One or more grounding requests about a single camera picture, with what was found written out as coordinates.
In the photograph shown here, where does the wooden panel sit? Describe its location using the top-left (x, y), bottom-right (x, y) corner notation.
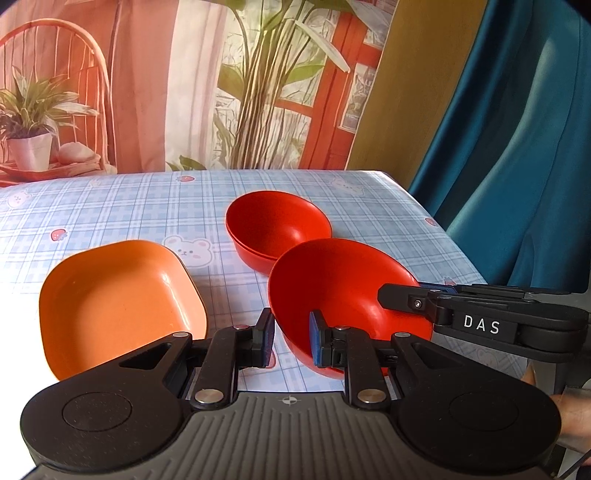
top-left (346, 0), bottom-right (491, 191)

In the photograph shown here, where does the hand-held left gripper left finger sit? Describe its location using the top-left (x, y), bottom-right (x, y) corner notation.
top-left (104, 308), bottom-right (277, 412)

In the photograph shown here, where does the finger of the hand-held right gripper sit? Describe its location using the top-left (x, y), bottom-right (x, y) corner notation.
top-left (418, 281), bottom-right (570, 297)
top-left (377, 283), bottom-right (590, 325)

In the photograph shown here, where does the printed room scene backdrop cloth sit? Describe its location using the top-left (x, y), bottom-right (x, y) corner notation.
top-left (0, 0), bottom-right (400, 188)

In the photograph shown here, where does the person's right hand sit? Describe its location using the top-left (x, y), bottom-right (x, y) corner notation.
top-left (521, 364), bottom-right (591, 457)

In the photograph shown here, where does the plaid bear print tablecloth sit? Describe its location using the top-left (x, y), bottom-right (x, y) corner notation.
top-left (0, 169), bottom-right (533, 394)

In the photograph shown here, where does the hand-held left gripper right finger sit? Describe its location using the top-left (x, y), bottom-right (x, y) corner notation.
top-left (310, 309), bottom-right (481, 409)

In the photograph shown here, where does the orange square plate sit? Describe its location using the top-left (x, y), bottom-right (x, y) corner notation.
top-left (39, 239), bottom-right (209, 382)

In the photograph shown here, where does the red bowl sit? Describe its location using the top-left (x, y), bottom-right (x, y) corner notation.
top-left (267, 238), bottom-right (435, 380)
top-left (225, 190), bottom-right (334, 277)

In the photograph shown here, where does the blue curtain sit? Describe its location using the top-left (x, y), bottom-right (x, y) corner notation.
top-left (408, 0), bottom-right (591, 297)

